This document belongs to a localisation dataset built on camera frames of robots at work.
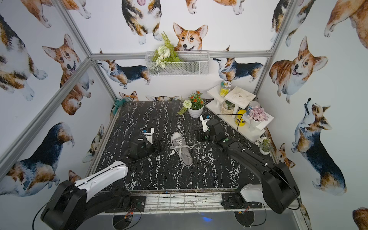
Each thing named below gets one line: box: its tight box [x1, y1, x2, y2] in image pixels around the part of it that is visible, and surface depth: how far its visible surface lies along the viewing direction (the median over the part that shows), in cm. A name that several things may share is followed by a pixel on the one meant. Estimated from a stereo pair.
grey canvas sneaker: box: [171, 131, 195, 167], surface depth 91 cm
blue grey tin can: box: [246, 100, 261, 115], surface depth 90 cm
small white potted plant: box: [254, 136, 275, 156], surface depth 88 cm
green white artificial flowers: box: [151, 31, 182, 69], surface depth 82 cm
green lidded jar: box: [219, 80, 233, 97], surface depth 101 cm
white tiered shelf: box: [205, 86, 275, 144], surface depth 102 cm
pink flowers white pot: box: [247, 105, 269, 127], surface depth 82 cm
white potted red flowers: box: [177, 90, 205, 119], surface depth 105 cm
